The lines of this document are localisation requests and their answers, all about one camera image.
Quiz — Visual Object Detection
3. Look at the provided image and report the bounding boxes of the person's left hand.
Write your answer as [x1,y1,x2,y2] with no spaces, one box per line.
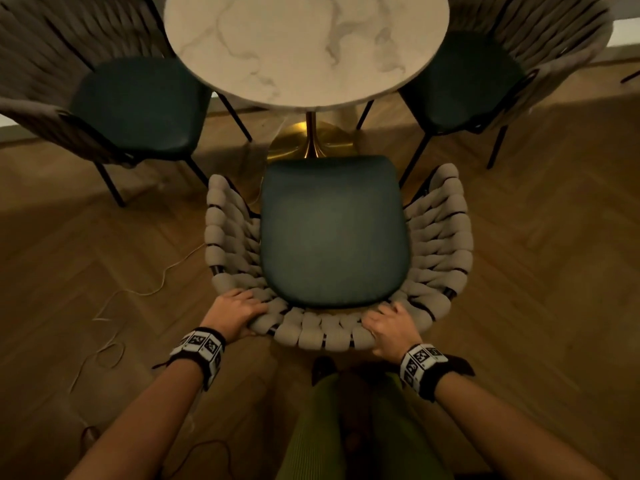
[199,289,270,342]

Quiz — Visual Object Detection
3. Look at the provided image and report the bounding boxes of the person's right hand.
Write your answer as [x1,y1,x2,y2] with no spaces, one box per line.
[360,302,424,365]

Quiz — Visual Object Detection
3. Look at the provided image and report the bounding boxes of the woven rope chair teal seat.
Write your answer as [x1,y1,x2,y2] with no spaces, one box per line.
[355,0,615,188]
[0,0,254,208]
[204,155,475,353]

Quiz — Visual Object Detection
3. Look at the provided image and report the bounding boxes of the person's left forearm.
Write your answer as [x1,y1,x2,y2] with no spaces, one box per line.
[65,359,206,480]

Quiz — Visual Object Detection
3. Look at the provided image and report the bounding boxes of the person's right forearm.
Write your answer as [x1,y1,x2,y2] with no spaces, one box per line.
[433,372,614,480]

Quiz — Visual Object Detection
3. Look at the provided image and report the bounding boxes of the black white marker wristband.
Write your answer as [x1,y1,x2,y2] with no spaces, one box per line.
[152,327,227,392]
[398,343,476,403]

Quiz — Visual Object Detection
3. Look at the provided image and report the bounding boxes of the green ribbed trousers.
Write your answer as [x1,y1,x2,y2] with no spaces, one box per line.
[275,372,454,480]

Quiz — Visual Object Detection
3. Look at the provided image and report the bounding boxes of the round marble table gold base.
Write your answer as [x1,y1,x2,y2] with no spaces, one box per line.
[163,0,451,161]

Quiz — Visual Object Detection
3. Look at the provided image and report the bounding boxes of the white cable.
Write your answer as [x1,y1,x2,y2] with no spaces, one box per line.
[67,242,207,395]

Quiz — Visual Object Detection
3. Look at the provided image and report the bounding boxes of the black cable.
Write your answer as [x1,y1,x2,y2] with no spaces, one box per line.
[164,439,237,480]

